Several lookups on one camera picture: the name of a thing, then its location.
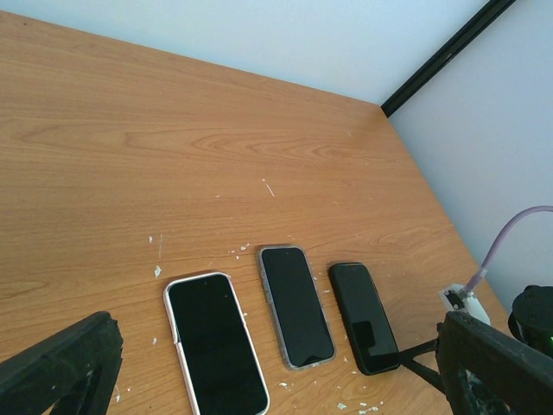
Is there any right black frame post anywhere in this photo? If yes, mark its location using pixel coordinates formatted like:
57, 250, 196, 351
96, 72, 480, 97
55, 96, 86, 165
381, 0, 515, 118

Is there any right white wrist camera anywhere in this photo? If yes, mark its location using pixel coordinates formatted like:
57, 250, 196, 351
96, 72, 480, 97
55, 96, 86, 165
438, 284, 491, 325

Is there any clear magsafe phone case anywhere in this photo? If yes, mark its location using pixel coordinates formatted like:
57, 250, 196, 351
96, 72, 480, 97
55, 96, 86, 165
257, 244, 338, 372

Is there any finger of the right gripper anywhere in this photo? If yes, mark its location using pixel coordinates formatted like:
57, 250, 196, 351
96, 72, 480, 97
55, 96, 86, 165
398, 339, 445, 393

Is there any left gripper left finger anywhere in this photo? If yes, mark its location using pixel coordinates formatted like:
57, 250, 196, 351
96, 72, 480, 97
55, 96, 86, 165
1, 311, 123, 414

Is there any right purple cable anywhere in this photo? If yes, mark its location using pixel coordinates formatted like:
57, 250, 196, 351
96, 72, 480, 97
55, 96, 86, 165
464, 205, 553, 295

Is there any pink translucent phone case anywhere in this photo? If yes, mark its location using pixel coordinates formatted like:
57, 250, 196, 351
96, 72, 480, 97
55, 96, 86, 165
162, 271, 271, 415

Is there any black phone case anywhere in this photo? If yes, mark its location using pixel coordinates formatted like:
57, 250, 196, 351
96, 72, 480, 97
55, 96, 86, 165
327, 261, 402, 376

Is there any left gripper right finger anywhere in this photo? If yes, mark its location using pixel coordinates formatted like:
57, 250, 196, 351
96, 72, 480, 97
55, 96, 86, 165
435, 312, 552, 414

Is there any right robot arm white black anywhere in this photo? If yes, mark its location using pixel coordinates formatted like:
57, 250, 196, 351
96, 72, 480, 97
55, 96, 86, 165
398, 285, 552, 398

